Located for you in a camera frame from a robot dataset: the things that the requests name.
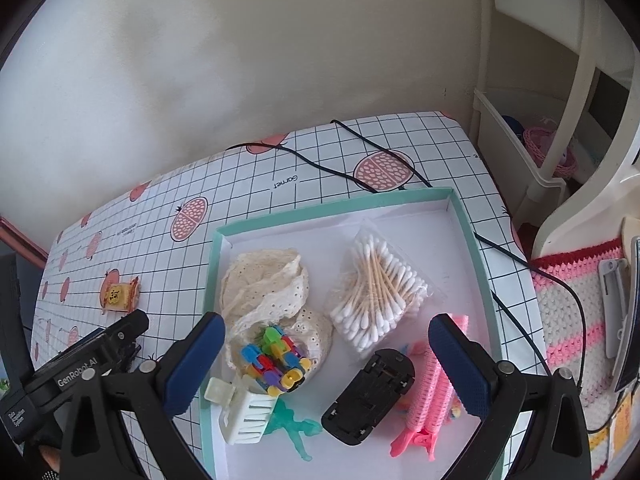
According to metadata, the teal plastic hair clip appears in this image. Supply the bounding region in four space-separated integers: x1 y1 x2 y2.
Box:
264 399 323 462

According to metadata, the smartphone on stand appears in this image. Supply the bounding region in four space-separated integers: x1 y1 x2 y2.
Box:
612 236 640 392

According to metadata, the white phone stand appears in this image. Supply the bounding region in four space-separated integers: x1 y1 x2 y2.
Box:
598 258 628 359

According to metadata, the crocheted striped mat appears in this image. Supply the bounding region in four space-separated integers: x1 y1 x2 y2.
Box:
532 238 623 479

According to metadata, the pink hair roller clip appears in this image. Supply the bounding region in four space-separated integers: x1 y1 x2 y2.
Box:
390 335 454 462

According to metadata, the cream lace fabric scrunchie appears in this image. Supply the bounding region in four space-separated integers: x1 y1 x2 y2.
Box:
219 249 333 374

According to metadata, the colourful sunflower block toy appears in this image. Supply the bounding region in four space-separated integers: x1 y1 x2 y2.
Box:
241 325 312 396

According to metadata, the pomegranate grid tablecloth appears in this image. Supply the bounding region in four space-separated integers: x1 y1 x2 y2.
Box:
30 112 546 373

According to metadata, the black toy transformer figure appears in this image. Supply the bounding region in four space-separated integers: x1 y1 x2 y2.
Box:
119 341 141 373

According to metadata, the yellow label tag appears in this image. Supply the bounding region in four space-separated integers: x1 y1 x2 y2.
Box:
610 396 632 456

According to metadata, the yellow rice cracker snack packet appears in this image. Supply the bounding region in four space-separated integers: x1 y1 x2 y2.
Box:
100 270 140 313

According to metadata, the person's left hand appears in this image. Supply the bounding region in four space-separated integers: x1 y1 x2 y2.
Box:
38 445 61 480

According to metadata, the teal shallow cardboard box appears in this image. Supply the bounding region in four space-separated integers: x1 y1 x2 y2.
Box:
201 188 500 479

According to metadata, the white cutout bookshelf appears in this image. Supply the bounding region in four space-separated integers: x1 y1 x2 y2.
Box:
532 105 639 259

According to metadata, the cream wooden shelf unit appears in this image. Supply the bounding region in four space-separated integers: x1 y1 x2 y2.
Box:
470 0 640 221

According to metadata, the bag of cotton swabs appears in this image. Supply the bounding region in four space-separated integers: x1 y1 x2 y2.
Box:
324 224 444 358

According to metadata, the pink basket on shelf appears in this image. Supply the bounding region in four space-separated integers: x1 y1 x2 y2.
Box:
523 127 577 180

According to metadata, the black charging cable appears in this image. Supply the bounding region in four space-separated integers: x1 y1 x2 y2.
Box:
226 119 616 434

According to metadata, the white claw hair clip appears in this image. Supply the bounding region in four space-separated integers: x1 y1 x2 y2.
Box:
204 375 278 445

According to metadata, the black toy car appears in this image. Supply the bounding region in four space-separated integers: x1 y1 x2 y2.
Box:
321 349 416 446

